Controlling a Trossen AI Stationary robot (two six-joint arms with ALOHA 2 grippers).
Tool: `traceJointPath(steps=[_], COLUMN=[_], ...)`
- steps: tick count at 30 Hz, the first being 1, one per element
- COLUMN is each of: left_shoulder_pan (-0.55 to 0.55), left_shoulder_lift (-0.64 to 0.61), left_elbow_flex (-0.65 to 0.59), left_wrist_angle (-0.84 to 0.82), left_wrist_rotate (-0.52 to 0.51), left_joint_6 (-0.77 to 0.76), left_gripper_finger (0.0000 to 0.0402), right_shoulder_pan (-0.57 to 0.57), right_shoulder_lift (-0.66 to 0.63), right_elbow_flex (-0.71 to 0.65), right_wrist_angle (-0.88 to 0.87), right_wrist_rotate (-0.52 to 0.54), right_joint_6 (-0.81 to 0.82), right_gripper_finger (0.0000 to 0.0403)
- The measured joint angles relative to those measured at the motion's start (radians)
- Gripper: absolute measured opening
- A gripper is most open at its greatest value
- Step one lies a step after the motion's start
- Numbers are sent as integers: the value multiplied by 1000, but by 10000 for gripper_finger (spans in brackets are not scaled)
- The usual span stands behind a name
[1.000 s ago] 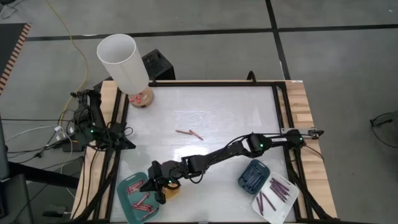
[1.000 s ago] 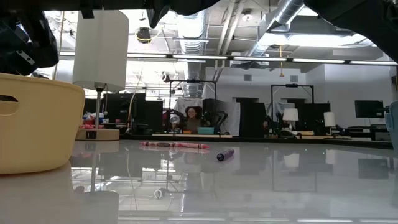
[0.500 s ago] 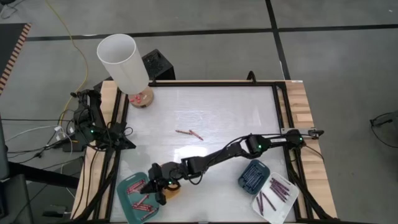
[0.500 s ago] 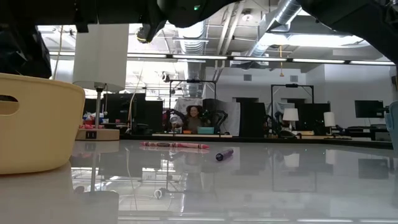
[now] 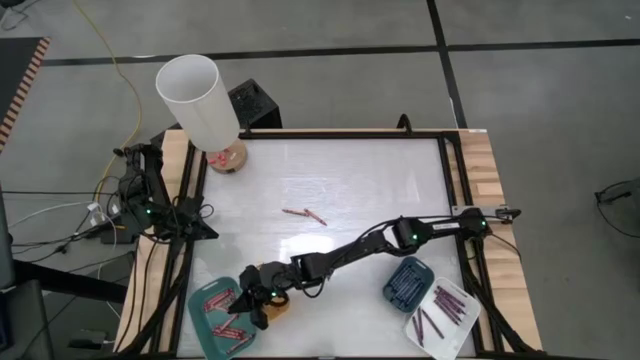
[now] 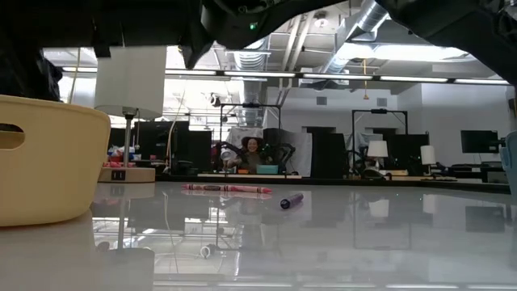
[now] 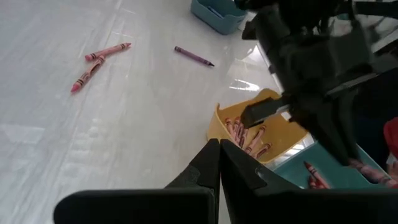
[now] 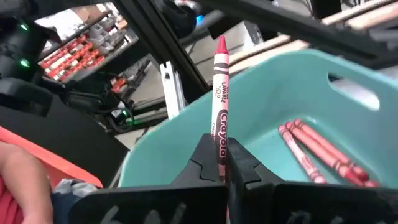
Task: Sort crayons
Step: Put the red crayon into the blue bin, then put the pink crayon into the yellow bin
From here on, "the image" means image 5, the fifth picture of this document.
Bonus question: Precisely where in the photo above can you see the black power adapter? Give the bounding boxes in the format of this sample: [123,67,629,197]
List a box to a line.
[99,227,137,245]

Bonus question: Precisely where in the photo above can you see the wooden lamp base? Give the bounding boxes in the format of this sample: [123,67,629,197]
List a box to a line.
[205,138,250,175]

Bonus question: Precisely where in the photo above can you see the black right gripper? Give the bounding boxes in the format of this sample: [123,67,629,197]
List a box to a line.
[226,261,297,332]

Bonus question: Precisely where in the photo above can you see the teal plastic tray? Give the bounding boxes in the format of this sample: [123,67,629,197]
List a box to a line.
[187,276,260,360]

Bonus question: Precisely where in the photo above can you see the black orange-striped floor mat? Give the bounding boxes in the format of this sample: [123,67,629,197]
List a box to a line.
[0,35,52,153]

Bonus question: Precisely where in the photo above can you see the black equipment stand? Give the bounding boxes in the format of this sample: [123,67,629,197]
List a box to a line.
[0,184,129,360]

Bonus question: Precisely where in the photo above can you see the yellow plastic basket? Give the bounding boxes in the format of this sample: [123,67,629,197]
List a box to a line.
[255,262,292,322]

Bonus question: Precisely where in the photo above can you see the blue plastic basket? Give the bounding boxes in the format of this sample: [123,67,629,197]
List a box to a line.
[382,256,436,315]

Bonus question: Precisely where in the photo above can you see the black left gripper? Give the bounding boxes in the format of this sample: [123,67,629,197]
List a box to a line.
[168,196,220,242]

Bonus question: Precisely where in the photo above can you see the black frame leg bracket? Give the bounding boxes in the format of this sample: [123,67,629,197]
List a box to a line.
[227,78,283,132]

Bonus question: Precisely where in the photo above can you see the wooden table side plank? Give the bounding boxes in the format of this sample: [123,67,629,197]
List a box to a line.
[448,129,544,352]
[113,129,204,354]

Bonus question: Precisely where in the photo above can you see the black table frame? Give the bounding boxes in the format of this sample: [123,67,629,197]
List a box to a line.
[117,128,539,360]

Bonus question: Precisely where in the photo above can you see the white plastic basket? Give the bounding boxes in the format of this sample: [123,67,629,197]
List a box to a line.
[403,276,483,360]

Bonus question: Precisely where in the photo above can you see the yellow floor cable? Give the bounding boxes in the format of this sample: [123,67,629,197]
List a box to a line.
[72,0,144,201]

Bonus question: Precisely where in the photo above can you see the white lamp shade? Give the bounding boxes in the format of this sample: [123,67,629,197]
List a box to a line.
[154,53,242,153]

